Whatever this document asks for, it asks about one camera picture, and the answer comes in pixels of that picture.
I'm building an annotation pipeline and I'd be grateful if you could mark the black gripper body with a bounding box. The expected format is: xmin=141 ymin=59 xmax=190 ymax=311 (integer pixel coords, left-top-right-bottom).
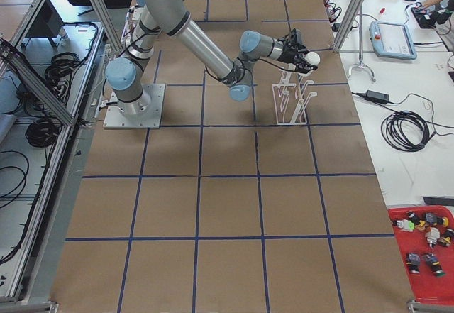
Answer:
xmin=277 ymin=28 xmax=318 ymax=74

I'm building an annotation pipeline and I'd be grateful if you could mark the white plastic cup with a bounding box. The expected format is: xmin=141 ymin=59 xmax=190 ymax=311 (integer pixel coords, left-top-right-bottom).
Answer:
xmin=305 ymin=51 xmax=321 ymax=66

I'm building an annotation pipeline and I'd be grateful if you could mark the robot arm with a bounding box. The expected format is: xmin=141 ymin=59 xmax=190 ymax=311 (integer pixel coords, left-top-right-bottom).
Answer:
xmin=106 ymin=0 xmax=320 ymax=118

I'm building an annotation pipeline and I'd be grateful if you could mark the metal grabber claw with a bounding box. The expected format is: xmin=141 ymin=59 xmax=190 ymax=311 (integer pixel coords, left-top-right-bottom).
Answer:
xmin=347 ymin=63 xmax=376 ymax=83

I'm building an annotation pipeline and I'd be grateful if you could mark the teach pendant tablet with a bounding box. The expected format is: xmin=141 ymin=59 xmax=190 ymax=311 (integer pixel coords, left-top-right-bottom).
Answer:
xmin=369 ymin=21 xmax=417 ymax=60

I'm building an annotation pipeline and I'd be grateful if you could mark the black power adapter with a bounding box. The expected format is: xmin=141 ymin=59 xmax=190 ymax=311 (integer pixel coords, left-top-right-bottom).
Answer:
xmin=365 ymin=90 xmax=389 ymax=104

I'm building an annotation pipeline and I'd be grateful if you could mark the red parts bin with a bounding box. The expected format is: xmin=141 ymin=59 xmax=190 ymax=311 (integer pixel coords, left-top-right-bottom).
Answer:
xmin=388 ymin=206 xmax=453 ymax=306

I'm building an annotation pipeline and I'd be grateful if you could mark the white wire cup rack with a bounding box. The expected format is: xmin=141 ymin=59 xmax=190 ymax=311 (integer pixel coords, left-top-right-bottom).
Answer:
xmin=272 ymin=64 xmax=317 ymax=126

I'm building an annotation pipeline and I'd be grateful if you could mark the aluminium frame post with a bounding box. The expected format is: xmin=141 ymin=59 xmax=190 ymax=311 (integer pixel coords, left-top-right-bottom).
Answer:
xmin=333 ymin=0 xmax=364 ymax=53

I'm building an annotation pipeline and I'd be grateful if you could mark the coiled black cable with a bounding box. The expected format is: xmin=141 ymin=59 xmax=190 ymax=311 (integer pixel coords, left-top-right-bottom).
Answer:
xmin=381 ymin=110 xmax=431 ymax=153

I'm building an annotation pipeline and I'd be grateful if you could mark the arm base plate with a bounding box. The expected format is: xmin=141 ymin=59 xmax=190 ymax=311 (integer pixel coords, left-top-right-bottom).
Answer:
xmin=104 ymin=84 xmax=165 ymax=129

